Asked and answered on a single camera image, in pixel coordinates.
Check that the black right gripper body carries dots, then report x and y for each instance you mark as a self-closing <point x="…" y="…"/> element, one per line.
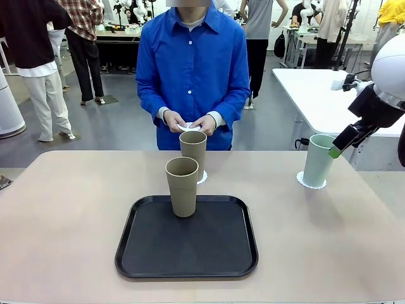
<point x="376" y="109"/>

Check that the black table foot wheel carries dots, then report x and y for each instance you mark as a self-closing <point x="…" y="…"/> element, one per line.
<point x="302" y="142"/>

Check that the background workbench with clutter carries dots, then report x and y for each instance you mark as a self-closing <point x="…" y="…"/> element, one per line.
<point x="117" y="35"/>

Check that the bystander in black top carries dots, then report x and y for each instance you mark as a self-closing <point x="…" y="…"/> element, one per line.
<point x="28" y="38"/>

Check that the person in blue shirt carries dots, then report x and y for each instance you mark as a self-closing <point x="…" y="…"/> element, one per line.
<point x="193" y="63"/>

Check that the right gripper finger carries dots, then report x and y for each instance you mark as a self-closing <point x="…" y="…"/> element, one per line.
<point x="345" y="139"/>
<point x="365" y="131"/>

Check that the bystander in plaid shirt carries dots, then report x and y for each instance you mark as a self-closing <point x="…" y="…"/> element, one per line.
<point x="82" y="38"/>

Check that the mint green tall cup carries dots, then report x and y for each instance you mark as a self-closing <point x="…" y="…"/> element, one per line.
<point x="316" y="164"/>

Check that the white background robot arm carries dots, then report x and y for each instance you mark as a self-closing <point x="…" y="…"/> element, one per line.
<point x="305" y="16"/>

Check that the brown tall cup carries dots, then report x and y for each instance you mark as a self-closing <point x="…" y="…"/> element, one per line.
<point x="193" y="149"/>
<point x="182" y="196"/>

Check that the bystander in grey shirt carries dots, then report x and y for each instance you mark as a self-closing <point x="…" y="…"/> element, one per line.
<point x="257" y="31"/>

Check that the person's right hand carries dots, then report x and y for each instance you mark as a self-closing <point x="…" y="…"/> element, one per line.
<point x="173" y="120"/>

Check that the white cylindrical air purifier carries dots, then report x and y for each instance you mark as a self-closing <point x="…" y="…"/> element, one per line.
<point x="9" y="107"/>

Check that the black tripod pole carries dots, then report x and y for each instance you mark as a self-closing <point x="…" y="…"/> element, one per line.
<point x="343" y="38"/>

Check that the bystander in beige coat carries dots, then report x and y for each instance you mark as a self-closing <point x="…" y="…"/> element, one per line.
<point x="330" y="25"/>

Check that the white folding table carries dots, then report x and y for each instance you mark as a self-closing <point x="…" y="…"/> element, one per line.
<point x="316" y="101"/>

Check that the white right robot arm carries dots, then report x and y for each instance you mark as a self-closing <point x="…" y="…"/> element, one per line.
<point x="389" y="63"/>

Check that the bystander in yellow top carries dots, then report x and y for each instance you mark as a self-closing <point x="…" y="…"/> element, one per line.
<point x="390" y="19"/>

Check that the person's left forearm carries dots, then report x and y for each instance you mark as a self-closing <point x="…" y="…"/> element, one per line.
<point x="231" y="111"/>

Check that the person's right forearm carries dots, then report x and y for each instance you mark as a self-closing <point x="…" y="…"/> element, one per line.
<point x="152" y="107"/>

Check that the grey background desk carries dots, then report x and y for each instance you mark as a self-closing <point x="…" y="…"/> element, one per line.
<point x="310" y="36"/>

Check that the white scalloped paper coaster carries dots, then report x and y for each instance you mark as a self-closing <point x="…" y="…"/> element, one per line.
<point x="203" y="178"/>
<point x="191" y="128"/>
<point x="299" y="179"/>

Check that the person's left hand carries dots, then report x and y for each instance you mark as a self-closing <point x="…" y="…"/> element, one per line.
<point x="207" y="125"/>

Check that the dark table edge clamp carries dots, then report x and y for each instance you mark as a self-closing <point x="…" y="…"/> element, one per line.
<point x="4" y="183"/>

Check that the black plastic tray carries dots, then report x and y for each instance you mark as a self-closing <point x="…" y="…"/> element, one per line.
<point x="190" y="253"/>

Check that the seated bystander in black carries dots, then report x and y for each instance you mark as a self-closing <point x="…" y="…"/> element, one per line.
<point x="299" y="12"/>

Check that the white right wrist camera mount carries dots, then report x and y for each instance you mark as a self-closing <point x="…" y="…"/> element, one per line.
<point x="349" y="84"/>

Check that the black hanging bag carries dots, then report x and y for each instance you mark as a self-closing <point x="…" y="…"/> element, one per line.
<point x="279" y="46"/>

